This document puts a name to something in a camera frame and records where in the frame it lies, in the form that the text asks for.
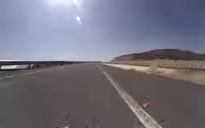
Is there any grey asphalt road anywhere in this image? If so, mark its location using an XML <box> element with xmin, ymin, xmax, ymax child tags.
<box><xmin>0</xmin><ymin>63</ymin><xmax>205</xmax><ymax>128</ymax></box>

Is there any white painted line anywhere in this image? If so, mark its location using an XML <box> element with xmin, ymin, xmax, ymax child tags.
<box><xmin>96</xmin><ymin>63</ymin><xmax>164</xmax><ymax>128</ymax></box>

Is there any small red object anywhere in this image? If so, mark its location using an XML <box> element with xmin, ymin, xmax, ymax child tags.
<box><xmin>141</xmin><ymin>100</ymin><xmax>152</xmax><ymax>109</ymax></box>

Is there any brown hill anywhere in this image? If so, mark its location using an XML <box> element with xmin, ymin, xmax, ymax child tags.
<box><xmin>111</xmin><ymin>48</ymin><xmax>205</xmax><ymax>63</ymax></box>

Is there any guardrail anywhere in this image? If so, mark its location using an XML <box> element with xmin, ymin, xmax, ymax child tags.
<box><xmin>118</xmin><ymin>60</ymin><xmax>205</xmax><ymax>71</ymax></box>

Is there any pale sandy verge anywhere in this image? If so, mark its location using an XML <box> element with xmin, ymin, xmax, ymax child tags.
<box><xmin>104</xmin><ymin>62</ymin><xmax>205</xmax><ymax>88</ymax></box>

